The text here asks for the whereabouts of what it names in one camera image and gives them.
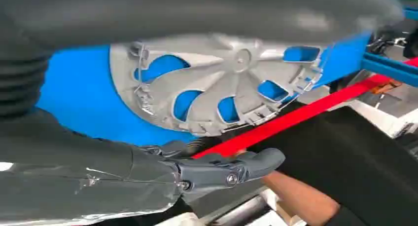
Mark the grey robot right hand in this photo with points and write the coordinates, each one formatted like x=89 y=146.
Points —
x=196 y=12

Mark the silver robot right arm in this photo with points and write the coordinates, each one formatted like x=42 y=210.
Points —
x=19 y=84

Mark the red bar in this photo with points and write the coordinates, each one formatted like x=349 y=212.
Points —
x=294 y=116

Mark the steel tube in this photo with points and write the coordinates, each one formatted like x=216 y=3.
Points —
x=241 y=213

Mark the person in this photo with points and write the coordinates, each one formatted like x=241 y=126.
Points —
x=359 y=172

